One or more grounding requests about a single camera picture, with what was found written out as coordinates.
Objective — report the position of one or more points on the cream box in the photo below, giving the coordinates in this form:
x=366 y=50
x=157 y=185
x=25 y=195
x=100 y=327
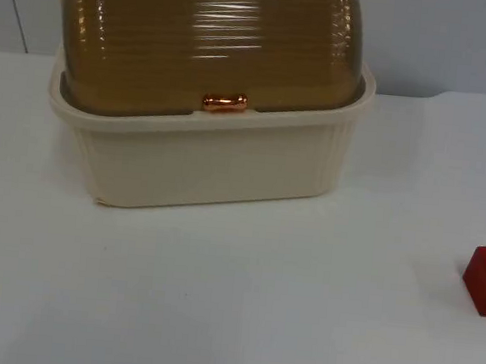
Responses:
x=209 y=175

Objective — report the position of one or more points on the cream lid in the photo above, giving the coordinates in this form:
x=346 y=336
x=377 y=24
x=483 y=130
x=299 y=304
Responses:
x=212 y=51

